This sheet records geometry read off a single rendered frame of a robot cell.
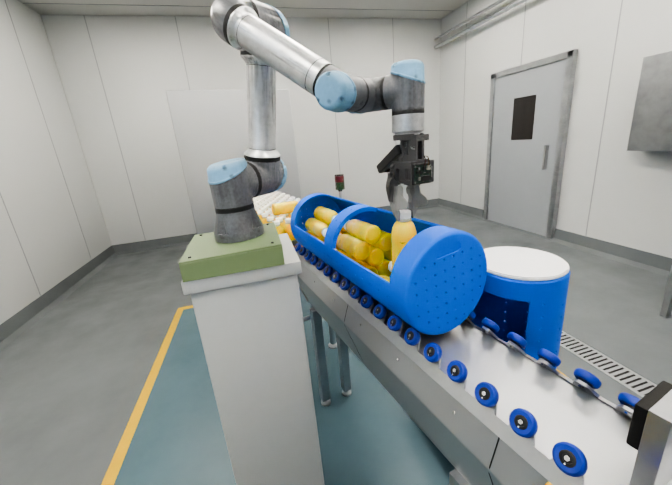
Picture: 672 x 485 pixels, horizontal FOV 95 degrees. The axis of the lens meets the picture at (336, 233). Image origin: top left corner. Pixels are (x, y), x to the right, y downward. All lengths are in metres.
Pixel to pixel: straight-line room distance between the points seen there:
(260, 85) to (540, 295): 1.03
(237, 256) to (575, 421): 0.81
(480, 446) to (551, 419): 0.14
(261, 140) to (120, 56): 5.04
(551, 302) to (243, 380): 0.96
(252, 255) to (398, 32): 5.91
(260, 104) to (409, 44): 5.66
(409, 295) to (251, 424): 0.70
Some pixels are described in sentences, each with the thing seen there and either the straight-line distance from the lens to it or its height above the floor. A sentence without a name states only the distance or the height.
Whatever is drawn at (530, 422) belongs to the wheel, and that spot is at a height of 0.98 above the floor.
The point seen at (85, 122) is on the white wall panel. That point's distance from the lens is 6.04.
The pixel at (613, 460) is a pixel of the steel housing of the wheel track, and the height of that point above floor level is 0.93.
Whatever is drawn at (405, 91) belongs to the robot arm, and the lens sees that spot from 0.76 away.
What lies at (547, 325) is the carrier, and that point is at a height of 0.87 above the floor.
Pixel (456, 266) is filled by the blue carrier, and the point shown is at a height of 1.14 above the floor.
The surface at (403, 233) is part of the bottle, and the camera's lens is 0.81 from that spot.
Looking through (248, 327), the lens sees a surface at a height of 0.97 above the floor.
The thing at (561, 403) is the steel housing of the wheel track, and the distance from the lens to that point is 0.84.
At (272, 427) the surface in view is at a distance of 1.22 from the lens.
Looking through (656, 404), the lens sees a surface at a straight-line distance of 0.66.
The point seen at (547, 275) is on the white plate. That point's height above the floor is 1.04.
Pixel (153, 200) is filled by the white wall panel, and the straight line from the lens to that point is 5.85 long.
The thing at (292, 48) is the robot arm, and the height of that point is 1.67.
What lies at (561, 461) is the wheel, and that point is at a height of 0.96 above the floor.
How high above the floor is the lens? 1.47
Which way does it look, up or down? 17 degrees down
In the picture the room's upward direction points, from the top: 5 degrees counter-clockwise
